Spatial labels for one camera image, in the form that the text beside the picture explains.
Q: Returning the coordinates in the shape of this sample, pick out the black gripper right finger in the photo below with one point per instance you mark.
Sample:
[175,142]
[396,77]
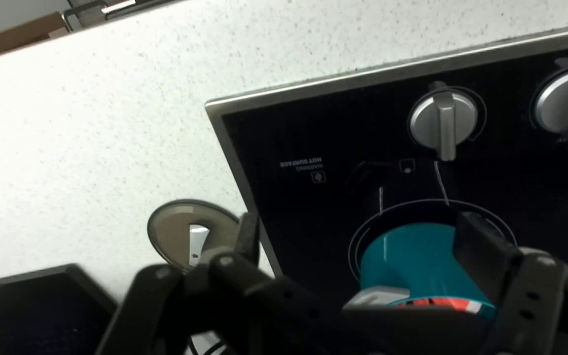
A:
[534,301]

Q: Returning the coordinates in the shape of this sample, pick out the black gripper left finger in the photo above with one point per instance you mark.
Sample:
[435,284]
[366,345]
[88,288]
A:
[143,307]

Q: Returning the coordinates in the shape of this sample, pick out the glass pot lid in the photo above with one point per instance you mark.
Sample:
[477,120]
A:
[179,228]

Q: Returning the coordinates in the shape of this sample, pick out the red object inside pot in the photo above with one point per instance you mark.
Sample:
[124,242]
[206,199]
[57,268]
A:
[443,303]

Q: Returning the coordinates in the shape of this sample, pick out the flat black tablet device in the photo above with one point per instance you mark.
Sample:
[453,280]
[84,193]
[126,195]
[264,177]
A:
[29,307]

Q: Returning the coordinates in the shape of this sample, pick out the black glass cooktop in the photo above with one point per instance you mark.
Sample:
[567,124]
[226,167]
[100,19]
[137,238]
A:
[311,144]

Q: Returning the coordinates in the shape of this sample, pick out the wooden lower cabinets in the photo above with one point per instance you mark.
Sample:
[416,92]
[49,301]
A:
[15,37]

